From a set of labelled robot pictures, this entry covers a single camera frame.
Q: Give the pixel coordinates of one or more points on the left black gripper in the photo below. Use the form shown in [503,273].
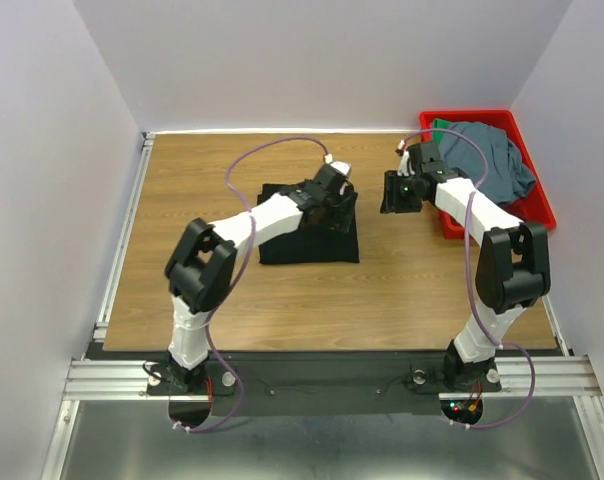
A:
[338,220]

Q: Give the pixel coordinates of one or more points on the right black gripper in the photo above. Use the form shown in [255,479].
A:
[391,199]

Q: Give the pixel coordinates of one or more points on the black t shirt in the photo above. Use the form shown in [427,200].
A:
[311,244]

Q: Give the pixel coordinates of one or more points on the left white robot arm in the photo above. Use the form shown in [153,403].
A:
[200,269]

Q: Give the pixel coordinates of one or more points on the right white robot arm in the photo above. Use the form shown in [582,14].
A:
[513,269]

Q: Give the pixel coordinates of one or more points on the green t shirt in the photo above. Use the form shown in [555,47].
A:
[438,125]

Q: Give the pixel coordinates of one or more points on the grey blue t shirt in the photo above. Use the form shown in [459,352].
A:
[508,178]

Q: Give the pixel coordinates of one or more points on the red plastic bin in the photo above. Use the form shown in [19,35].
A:
[535,206]

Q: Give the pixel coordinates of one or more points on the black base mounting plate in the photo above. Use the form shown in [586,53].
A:
[316,383]

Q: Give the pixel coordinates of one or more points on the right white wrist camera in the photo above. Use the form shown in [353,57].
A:
[405,168]

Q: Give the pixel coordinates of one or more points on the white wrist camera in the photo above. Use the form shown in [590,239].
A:
[343,168]
[405,168]

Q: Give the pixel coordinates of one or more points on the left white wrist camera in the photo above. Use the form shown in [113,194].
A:
[343,168]

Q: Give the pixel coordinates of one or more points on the front aluminium extrusion rail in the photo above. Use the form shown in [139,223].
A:
[557,376]

